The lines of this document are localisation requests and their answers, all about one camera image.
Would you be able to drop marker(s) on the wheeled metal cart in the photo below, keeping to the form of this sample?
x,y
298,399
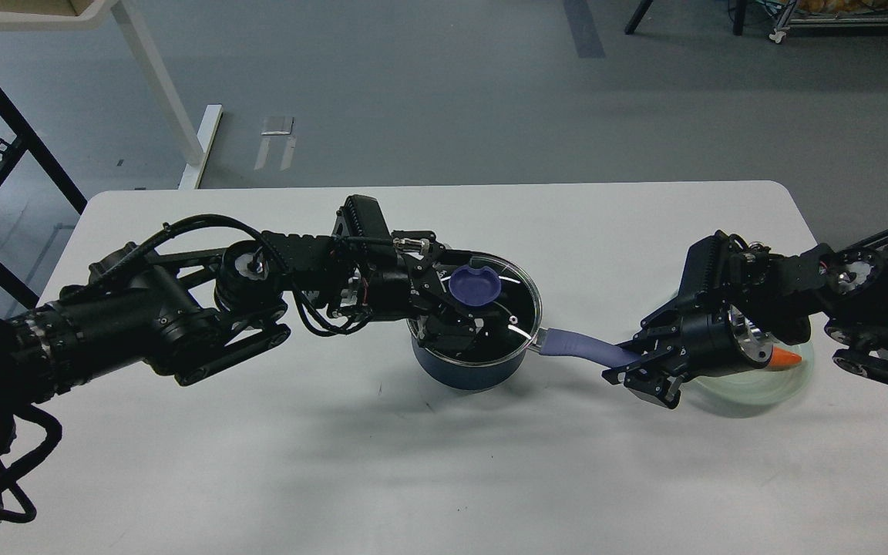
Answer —
x,y
828,15

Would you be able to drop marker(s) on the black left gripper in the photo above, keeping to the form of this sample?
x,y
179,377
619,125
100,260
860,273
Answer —
x,y
416,260

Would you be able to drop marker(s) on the white desk with leg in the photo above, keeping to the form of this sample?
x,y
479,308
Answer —
x,y
194,142

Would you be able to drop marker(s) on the orange toy carrot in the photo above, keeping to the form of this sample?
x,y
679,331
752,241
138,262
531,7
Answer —
x,y
783,359

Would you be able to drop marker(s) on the pale green glass plate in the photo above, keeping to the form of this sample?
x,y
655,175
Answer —
x,y
752,392

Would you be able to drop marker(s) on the blue pot with handle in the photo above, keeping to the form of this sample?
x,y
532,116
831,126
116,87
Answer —
x,y
548,342

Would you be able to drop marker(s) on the glass lid with blue knob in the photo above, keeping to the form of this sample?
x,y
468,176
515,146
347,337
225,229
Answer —
x,y
517,295

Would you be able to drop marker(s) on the black stand leg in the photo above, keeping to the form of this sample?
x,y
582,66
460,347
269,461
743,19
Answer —
x,y
736,9

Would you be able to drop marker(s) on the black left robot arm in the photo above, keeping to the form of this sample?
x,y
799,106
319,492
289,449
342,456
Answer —
x,y
209,292

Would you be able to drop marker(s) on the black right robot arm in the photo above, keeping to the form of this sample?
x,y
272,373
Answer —
x,y
737,299

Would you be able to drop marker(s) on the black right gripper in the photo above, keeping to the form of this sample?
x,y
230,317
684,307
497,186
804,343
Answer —
x,y
715,344

